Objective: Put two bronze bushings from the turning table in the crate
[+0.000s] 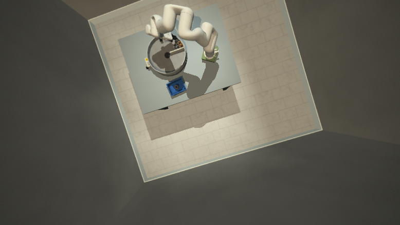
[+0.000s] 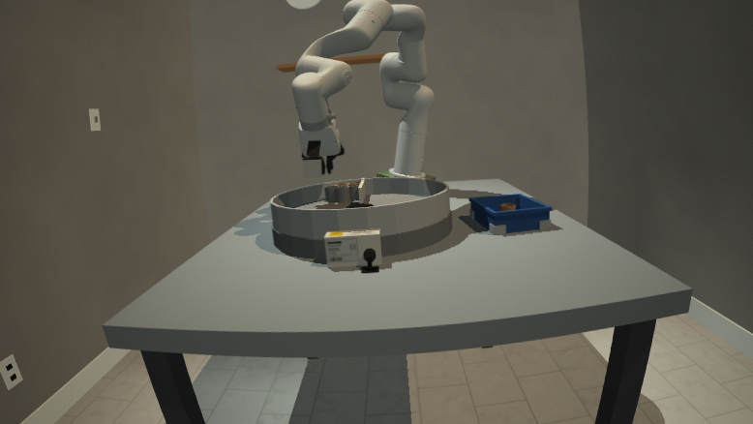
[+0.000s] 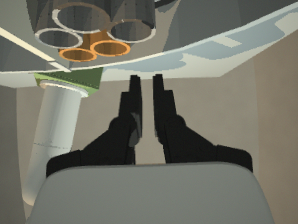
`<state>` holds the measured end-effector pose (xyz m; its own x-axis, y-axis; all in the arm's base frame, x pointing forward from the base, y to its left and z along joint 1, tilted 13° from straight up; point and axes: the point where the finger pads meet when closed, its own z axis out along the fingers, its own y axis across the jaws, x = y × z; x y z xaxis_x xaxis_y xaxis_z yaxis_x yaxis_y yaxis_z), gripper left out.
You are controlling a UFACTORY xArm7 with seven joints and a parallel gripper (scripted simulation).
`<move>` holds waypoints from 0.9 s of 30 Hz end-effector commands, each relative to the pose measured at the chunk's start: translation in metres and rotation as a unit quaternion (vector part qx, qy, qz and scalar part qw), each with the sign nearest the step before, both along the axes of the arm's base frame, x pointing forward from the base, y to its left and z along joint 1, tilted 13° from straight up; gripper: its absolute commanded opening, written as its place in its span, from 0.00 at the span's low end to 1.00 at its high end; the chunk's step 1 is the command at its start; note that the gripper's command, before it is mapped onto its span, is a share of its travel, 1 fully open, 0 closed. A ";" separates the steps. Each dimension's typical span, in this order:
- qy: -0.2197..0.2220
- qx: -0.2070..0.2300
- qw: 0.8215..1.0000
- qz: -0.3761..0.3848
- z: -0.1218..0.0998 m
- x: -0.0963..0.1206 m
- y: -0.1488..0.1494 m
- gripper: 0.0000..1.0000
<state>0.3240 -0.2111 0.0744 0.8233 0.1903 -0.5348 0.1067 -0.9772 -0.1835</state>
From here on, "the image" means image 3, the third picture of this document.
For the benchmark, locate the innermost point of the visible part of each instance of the bronze bushing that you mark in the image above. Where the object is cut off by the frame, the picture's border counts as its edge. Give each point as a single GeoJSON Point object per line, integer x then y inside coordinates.
{"type": "Point", "coordinates": [111, 48]}
{"type": "Point", "coordinates": [77, 54]}

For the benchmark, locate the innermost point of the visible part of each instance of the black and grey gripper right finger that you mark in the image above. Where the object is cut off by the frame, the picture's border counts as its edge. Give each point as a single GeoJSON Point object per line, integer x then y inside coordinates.
{"type": "Point", "coordinates": [180, 143]}

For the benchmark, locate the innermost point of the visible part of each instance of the grey metal cylinder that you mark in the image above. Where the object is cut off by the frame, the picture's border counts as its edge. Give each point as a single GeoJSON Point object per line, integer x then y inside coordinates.
{"type": "Point", "coordinates": [51, 38]}
{"type": "Point", "coordinates": [141, 12]}
{"type": "Point", "coordinates": [95, 17]}

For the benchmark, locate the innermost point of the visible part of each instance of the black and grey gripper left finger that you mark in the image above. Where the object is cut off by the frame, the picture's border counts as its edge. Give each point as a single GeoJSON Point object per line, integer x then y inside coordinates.
{"type": "Point", "coordinates": [112, 146]}

